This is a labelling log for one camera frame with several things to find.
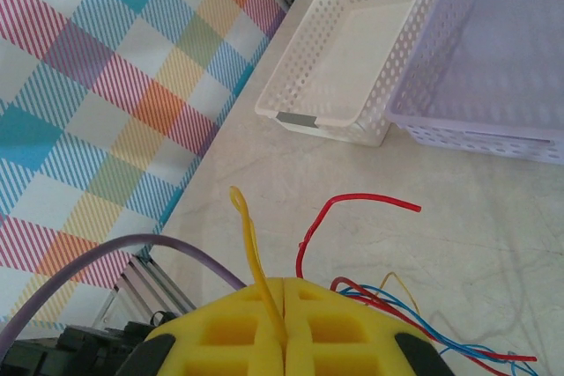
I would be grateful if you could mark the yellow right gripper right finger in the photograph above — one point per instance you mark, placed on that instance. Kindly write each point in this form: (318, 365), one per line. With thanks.
(343, 332)

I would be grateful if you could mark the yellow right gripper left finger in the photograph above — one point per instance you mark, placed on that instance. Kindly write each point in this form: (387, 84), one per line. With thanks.
(229, 332)

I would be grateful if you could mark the white perforated basket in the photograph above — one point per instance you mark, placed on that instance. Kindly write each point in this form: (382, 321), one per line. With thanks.
(335, 63)

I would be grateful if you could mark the lilac perforated basket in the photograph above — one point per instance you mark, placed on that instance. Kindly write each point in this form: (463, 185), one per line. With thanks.
(484, 41)

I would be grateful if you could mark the aluminium front rail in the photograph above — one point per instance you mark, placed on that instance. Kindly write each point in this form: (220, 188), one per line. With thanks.
(154, 283)

